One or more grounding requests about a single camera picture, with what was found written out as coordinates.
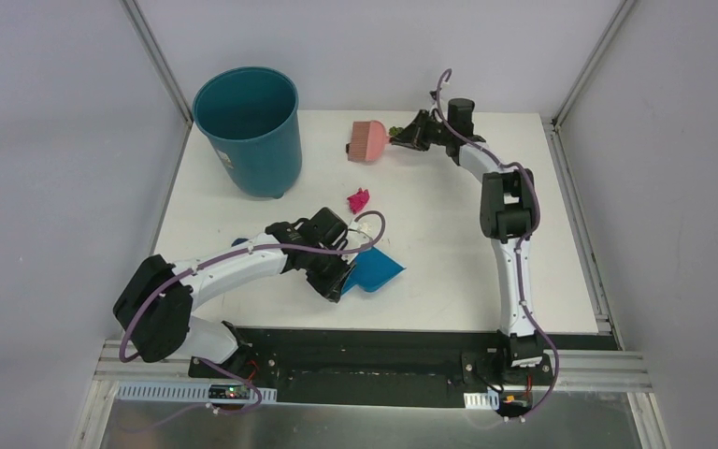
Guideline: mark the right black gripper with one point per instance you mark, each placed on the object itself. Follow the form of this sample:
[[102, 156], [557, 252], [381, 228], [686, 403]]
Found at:
[[415, 135]]

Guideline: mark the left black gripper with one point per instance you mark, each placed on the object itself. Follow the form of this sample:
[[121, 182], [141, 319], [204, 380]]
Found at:
[[332, 277]]

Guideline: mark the pink hand brush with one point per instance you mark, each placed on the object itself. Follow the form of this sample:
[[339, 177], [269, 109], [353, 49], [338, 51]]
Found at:
[[368, 141]]

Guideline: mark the blue plastic dustpan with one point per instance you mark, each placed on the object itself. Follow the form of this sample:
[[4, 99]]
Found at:
[[372, 270]]

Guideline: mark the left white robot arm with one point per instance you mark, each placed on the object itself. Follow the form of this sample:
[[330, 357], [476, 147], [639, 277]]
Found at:
[[156, 308]]

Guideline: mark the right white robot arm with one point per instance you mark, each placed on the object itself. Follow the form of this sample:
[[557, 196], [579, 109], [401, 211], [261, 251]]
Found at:
[[509, 215]]

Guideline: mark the magenta paper scrap centre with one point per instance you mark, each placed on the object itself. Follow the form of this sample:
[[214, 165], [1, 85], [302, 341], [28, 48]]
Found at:
[[358, 200]]

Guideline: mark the dark blue paper scrap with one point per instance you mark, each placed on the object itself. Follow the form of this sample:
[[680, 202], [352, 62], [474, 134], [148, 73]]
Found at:
[[239, 242]]

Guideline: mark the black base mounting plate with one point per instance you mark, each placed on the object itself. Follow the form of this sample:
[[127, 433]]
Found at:
[[376, 368]]

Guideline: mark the teal plastic waste bin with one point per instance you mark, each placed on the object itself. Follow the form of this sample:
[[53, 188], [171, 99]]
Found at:
[[249, 116]]

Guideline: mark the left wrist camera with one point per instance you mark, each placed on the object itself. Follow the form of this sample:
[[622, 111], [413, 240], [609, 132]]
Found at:
[[362, 230]]

